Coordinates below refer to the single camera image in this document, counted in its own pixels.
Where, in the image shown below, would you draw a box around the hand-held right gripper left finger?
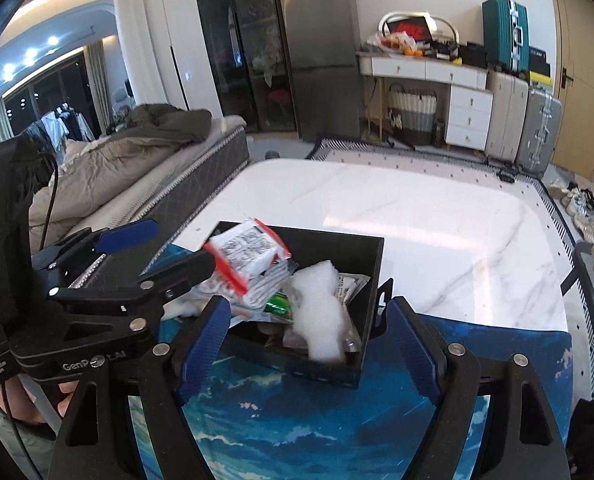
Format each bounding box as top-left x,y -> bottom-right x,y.
47,295 -> 234,480

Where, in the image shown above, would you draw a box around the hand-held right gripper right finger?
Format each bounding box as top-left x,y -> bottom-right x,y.
386,295 -> 575,480

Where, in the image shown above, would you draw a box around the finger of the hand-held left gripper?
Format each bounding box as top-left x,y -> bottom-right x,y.
32,218 -> 160,287
45,251 -> 217,341

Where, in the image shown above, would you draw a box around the red white packet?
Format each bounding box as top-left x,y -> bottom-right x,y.
202,217 -> 294,307

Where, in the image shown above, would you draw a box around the black cardboard box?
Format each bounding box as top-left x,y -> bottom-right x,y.
216,220 -> 394,391

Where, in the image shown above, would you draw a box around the green packet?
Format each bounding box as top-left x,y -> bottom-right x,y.
263,294 -> 294,322

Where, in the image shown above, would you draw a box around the white foam piece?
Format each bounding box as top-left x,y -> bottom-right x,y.
291,259 -> 352,365

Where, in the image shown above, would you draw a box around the person's left forearm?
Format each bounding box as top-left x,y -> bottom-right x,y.
0,385 -> 50,480

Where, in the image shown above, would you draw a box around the person's left hand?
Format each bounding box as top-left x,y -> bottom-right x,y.
14,377 -> 82,426

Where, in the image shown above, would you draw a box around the beige duvet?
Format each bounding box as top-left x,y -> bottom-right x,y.
27,139 -> 179,247

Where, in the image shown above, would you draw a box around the bed mattress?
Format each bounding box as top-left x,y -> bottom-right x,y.
27,114 -> 254,263

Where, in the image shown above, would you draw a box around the blue sky printed mat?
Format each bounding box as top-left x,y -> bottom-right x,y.
127,245 -> 576,480

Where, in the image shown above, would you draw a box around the olive jacket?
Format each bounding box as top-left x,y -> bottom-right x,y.
126,103 -> 214,145

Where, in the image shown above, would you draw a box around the hanging clothes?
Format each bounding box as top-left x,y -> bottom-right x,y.
21,102 -> 98,152

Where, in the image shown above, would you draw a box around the curtain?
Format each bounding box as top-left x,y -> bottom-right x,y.
83,40 -> 114,137

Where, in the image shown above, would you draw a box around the dark chair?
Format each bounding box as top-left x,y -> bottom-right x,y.
558,239 -> 594,480

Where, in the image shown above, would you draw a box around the striped border rug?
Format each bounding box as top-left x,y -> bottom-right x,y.
306,135 -> 594,403

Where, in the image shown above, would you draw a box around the dark glass cabinet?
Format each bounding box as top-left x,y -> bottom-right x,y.
191,0 -> 299,134

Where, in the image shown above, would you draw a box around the pile of shoes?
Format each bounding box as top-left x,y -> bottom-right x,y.
547,177 -> 594,242

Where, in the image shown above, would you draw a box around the white grey wicker basket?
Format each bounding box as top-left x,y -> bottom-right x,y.
386,82 -> 439,147

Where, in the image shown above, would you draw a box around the beige suitcase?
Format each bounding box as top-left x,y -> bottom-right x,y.
484,69 -> 529,167

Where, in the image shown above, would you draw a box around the white dresser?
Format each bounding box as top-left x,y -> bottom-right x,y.
356,51 -> 494,152

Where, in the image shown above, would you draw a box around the silver suitcase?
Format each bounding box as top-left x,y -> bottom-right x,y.
516,85 -> 563,179

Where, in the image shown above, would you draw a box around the grey refrigerator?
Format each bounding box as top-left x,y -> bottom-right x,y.
277,0 -> 364,144

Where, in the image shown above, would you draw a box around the black yellow box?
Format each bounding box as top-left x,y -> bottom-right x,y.
524,47 -> 554,87

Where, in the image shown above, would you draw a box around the white plastic bag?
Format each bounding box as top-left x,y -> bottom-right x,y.
366,31 -> 414,54

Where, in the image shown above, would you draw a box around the round mirror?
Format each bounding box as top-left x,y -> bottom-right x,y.
378,10 -> 459,52

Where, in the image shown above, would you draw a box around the teal suitcase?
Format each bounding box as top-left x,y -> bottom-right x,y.
481,0 -> 531,74

